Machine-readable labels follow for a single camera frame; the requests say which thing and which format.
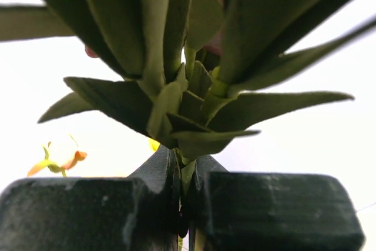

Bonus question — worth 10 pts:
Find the pink peach flower stem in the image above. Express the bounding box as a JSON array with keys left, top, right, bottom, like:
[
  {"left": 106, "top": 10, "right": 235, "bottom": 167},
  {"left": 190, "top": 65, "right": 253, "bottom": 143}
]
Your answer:
[{"left": 27, "top": 134, "right": 88, "bottom": 178}]

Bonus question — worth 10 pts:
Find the yellow flower stem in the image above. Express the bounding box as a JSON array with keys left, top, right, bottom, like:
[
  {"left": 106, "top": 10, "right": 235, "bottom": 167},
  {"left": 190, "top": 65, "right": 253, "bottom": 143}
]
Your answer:
[{"left": 149, "top": 138, "right": 160, "bottom": 152}]

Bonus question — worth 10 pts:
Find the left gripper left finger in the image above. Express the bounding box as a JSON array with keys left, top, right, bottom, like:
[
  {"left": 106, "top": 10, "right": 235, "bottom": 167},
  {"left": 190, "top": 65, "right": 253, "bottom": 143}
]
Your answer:
[{"left": 1, "top": 147, "right": 180, "bottom": 251}]

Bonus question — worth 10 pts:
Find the mauve flower stem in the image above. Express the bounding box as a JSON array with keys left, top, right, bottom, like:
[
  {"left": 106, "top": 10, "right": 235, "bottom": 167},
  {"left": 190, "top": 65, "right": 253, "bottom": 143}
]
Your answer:
[{"left": 1, "top": 0, "right": 375, "bottom": 190}]

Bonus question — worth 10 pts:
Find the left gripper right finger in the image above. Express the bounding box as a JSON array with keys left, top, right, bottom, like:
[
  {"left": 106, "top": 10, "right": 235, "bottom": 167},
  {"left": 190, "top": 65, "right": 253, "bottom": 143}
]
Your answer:
[{"left": 188, "top": 156, "right": 365, "bottom": 250}]

